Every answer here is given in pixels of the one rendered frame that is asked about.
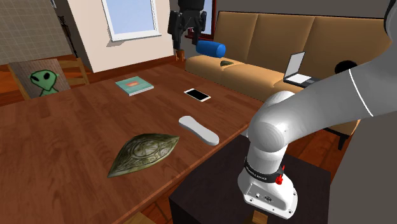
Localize open grey laptop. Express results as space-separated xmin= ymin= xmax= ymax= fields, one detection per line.
xmin=282 ymin=51 xmax=322 ymax=88

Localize grey oblong remote control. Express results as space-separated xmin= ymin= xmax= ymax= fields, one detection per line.
xmin=178 ymin=115 xmax=220 ymax=146

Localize red framed window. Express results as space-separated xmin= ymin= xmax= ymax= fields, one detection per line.
xmin=185 ymin=0 xmax=217 ymax=41

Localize white smartphone with black screen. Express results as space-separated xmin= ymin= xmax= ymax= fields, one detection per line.
xmin=183 ymin=88 xmax=212 ymax=102

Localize green bronze ornate shield dish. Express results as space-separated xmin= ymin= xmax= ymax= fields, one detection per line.
xmin=106 ymin=133 xmax=181 ymax=179

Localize black coat stand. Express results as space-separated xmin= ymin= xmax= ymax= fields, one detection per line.
xmin=58 ymin=15 xmax=79 ymax=59

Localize wooden chair with alien picture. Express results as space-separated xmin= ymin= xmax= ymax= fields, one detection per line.
xmin=7 ymin=58 xmax=72 ymax=101

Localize tan sofa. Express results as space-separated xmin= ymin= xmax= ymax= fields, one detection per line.
xmin=185 ymin=10 xmax=393 ymax=151

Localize teal book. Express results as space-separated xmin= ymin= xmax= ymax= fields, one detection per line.
xmin=115 ymin=76 xmax=155 ymax=97

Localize blue cylinder cushion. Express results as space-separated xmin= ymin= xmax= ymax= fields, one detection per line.
xmin=195 ymin=39 xmax=227 ymax=59

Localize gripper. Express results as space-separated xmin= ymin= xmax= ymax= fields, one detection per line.
xmin=167 ymin=0 xmax=208 ymax=51

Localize plain wooden chair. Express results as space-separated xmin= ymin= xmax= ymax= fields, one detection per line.
xmin=58 ymin=57 xmax=91 ymax=87

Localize brown wooden table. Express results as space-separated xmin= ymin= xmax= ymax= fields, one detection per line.
xmin=0 ymin=63 xmax=265 ymax=224

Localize white framed window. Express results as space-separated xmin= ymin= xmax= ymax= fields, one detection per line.
xmin=101 ymin=0 xmax=163 ymax=43

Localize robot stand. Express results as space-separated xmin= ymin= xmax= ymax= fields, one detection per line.
xmin=168 ymin=134 xmax=332 ymax=224

